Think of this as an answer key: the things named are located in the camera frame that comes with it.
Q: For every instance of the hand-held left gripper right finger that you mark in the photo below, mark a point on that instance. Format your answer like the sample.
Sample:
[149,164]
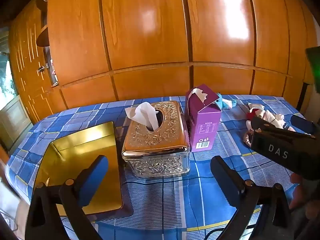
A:
[225,180]

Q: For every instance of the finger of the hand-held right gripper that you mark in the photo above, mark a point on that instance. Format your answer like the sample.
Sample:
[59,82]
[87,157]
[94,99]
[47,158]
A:
[302,123]
[265,125]

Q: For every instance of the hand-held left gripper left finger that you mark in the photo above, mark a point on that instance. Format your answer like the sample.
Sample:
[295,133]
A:
[93,182]

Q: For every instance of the white sock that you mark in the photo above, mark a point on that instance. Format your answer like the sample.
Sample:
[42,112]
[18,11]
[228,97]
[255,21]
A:
[271,116]

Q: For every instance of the red cloth item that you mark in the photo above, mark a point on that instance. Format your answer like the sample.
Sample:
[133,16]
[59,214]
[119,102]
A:
[251,115]

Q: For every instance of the beige cloth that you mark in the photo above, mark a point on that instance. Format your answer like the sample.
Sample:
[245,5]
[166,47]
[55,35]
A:
[255,106]

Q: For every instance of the pink brown scrunchie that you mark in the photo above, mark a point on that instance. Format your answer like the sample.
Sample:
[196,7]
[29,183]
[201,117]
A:
[248,138]

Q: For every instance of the gold metal tin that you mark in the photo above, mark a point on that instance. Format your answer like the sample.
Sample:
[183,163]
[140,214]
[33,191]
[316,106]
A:
[82,140]

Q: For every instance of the blue plush toy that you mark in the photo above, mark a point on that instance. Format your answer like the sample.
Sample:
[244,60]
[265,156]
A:
[223,102]

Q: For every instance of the person's right hand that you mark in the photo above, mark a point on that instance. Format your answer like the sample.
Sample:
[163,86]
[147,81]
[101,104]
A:
[297,192]

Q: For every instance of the black metal stand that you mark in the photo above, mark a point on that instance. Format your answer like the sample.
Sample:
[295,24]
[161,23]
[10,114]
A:
[303,95]

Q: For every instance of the purple carton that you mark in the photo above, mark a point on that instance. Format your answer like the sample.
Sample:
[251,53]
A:
[203,125]

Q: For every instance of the blue plaid tablecloth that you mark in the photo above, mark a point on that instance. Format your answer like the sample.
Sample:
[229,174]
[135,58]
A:
[162,195]

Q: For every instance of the ornate gold tissue box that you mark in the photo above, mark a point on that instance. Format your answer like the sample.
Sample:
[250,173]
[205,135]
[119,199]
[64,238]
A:
[155,142]

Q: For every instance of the white tissue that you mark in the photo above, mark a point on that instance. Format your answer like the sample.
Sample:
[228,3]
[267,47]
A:
[143,115]

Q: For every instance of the wooden door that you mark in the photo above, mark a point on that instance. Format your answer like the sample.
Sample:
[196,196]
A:
[27,85]

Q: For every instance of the red white shelf ornament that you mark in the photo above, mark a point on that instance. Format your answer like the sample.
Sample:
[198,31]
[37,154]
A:
[53,70]

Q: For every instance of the metal door knob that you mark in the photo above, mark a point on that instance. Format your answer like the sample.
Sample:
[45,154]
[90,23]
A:
[42,68]

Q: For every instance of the glass panel door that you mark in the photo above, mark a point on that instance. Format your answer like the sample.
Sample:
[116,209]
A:
[8,85]

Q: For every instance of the wooden wardrobe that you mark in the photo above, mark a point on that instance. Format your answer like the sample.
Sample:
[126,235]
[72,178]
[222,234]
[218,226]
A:
[150,30]

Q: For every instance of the rounded wooden corner shelf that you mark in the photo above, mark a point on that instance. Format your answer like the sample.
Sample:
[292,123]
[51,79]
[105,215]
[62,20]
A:
[43,38]

